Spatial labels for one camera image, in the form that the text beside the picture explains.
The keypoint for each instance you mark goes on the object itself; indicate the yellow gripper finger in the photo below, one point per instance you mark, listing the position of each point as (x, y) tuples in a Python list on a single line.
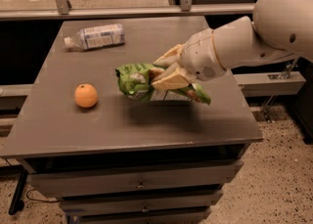
[(170, 78), (171, 57)]

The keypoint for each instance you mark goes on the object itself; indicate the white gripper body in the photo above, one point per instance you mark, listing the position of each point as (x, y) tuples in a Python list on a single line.
[(199, 55)]

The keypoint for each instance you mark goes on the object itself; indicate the green rice chip bag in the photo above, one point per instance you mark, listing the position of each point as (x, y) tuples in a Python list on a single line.
[(135, 81)]

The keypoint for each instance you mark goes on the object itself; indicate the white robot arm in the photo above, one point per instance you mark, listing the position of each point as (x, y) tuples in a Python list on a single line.
[(277, 31)]

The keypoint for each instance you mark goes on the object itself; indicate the grey metal railing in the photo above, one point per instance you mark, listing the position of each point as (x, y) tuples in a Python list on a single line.
[(214, 9)]

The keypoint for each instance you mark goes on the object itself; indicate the plastic bottle with blue label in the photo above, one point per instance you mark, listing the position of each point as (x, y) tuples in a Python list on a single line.
[(96, 37)]

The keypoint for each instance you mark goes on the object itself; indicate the orange fruit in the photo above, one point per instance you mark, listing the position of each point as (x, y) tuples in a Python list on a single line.
[(85, 95)]

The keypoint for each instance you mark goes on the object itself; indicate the grey drawer cabinet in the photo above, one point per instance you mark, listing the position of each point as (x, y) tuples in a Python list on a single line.
[(124, 161)]

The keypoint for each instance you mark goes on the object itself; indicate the black table leg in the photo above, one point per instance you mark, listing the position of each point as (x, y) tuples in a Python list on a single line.
[(17, 204)]

